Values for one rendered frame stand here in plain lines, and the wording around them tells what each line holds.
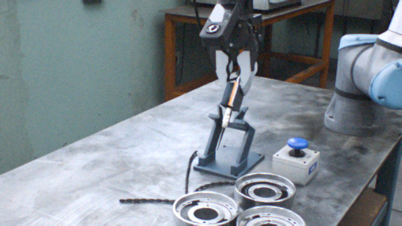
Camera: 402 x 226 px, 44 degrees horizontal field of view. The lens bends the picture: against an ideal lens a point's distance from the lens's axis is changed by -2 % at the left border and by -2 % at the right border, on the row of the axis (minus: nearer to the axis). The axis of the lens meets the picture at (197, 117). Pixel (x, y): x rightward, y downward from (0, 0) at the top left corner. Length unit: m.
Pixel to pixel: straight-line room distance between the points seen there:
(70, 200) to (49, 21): 1.73
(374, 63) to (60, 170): 0.68
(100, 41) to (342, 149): 1.91
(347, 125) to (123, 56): 1.96
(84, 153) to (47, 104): 1.55
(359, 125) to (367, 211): 0.30
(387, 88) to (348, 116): 0.19
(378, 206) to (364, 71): 0.48
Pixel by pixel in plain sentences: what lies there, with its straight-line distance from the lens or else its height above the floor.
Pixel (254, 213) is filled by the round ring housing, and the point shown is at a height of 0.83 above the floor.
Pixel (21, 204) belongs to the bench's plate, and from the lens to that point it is 0.94.
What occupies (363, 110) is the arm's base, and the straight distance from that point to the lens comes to 1.25.
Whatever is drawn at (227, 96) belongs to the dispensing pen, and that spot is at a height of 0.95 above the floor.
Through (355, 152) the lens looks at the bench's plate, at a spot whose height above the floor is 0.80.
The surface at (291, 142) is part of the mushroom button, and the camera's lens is 0.99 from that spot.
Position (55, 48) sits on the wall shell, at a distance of 2.62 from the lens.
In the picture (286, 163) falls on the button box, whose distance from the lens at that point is 0.98.
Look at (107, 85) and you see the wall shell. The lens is 2.94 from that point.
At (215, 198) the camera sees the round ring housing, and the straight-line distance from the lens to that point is 0.86.
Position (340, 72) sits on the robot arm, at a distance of 1.25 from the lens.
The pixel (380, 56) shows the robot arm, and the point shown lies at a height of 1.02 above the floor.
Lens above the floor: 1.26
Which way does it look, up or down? 21 degrees down
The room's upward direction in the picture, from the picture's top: 1 degrees clockwise
